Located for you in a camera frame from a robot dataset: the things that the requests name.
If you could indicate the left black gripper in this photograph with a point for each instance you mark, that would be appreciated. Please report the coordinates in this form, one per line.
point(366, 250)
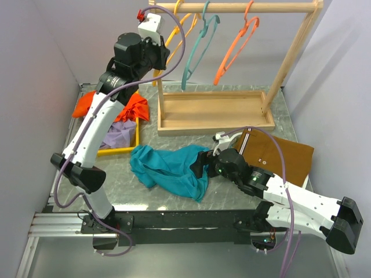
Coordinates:
point(162, 51)

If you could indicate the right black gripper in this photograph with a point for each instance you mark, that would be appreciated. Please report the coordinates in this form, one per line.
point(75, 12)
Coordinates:
point(204, 157)

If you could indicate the teal t shirt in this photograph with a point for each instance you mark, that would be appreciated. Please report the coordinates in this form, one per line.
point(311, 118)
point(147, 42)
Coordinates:
point(170, 170)

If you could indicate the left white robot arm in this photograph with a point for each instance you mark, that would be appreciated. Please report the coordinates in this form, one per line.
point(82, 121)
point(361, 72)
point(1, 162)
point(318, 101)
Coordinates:
point(76, 162)

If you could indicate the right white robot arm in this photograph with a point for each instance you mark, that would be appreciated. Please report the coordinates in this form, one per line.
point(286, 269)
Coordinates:
point(284, 205)

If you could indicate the orange t shirt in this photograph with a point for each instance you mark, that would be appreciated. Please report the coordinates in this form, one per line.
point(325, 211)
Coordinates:
point(137, 107)

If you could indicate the teal plastic hanger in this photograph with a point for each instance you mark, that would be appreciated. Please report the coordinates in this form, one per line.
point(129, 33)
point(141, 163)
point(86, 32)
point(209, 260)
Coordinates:
point(210, 26)

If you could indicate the orange plastic hanger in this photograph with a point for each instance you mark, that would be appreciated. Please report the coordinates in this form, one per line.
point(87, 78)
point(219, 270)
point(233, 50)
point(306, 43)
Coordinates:
point(242, 38)

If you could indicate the wooden clothes rack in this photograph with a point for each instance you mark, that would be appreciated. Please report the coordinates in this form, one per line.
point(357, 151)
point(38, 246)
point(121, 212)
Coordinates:
point(199, 113)

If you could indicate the black base bar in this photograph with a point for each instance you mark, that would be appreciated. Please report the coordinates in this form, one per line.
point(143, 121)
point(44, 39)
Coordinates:
point(172, 227)

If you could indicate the lilac cloth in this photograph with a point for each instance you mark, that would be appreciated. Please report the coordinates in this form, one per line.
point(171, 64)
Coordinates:
point(119, 135)

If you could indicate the brown trousers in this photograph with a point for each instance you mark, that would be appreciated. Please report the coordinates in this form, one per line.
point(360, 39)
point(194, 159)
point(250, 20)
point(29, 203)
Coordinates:
point(263, 151)

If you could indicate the yellow plastic tray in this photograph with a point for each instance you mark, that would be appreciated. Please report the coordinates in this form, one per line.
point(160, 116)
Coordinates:
point(117, 151)

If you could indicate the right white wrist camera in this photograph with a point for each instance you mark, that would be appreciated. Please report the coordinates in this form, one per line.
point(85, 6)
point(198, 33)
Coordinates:
point(224, 141)

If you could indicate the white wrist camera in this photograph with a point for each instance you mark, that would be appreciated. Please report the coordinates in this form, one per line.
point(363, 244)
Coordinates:
point(150, 26)
point(224, 141)

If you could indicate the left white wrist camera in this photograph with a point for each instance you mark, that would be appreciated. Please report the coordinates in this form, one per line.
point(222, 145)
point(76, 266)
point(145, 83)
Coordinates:
point(150, 26)

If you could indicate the aluminium rail frame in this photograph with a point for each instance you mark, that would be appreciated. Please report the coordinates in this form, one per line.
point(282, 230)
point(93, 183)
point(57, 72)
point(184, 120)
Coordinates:
point(60, 250)

